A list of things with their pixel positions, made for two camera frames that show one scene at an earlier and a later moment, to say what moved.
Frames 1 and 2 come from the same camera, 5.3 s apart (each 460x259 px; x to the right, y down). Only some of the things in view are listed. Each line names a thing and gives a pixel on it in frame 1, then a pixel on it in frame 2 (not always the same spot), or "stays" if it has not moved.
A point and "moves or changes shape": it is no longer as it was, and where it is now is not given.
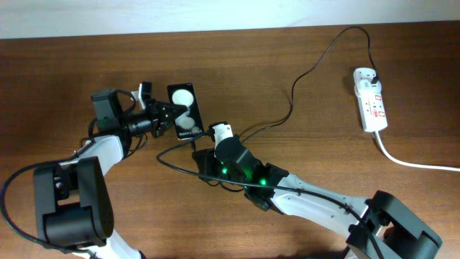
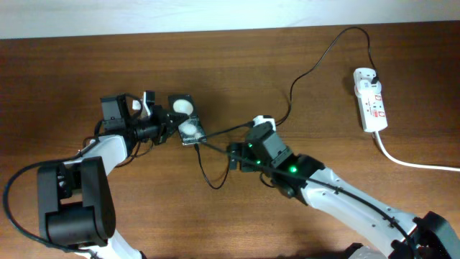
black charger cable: (283, 119) moves or changes shape
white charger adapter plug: (365, 88) stays
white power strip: (371, 106) stays
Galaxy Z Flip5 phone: (190, 124) moves or changes shape
